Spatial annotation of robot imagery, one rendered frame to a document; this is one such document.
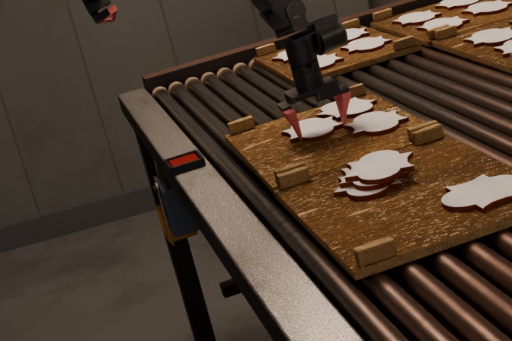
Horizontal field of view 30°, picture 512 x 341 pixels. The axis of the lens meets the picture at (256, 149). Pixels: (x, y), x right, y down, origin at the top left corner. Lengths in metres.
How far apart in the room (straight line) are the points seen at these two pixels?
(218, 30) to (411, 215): 2.98
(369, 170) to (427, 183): 0.10
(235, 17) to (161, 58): 0.39
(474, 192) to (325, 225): 0.24
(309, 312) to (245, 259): 0.24
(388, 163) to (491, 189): 0.21
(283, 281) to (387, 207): 0.23
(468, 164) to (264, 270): 0.42
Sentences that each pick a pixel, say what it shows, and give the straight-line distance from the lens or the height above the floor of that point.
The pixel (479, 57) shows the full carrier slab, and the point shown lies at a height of 0.93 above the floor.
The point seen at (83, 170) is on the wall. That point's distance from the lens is 4.51.
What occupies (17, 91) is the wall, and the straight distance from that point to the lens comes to 4.43.
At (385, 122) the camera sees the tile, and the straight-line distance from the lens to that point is 1.93.
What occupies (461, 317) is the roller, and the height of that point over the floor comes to 0.92.
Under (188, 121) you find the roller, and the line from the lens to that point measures 2.37.
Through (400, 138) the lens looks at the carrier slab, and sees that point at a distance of 1.85.
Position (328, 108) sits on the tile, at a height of 0.95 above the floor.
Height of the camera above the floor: 1.54
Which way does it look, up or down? 18 degrees down
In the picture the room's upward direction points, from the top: 14 degrees counter-clockwise
